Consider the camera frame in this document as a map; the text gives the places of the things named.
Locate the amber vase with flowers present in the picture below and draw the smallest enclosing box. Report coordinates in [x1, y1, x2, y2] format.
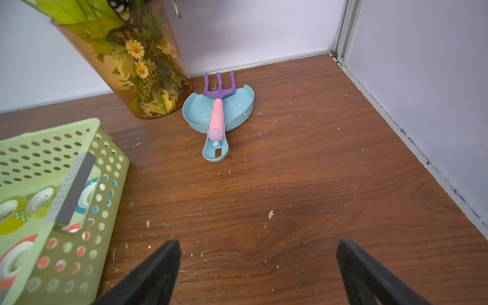
[25, 0, 193, 119]

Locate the blue tape roll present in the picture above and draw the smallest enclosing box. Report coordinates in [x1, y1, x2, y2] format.
[74, 176, 117, 215]

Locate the clear tape roll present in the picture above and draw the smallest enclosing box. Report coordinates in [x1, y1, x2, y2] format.
[25, 187, 55, 213]

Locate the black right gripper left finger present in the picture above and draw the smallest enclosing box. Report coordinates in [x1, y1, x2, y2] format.
[94, 240, 182, 305]

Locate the green perforated storage basket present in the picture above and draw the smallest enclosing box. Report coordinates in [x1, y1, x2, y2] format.
[1, 118, 130, 304]

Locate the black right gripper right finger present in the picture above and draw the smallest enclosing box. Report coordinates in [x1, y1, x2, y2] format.
[336, 239, 430, 304]

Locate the purple pink toy rake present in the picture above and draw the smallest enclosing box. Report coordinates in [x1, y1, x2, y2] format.
[203, 71, 236, 142]

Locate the yellow tape roll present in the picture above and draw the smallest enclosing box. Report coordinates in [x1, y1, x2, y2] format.
[1, 196, 30, 236]

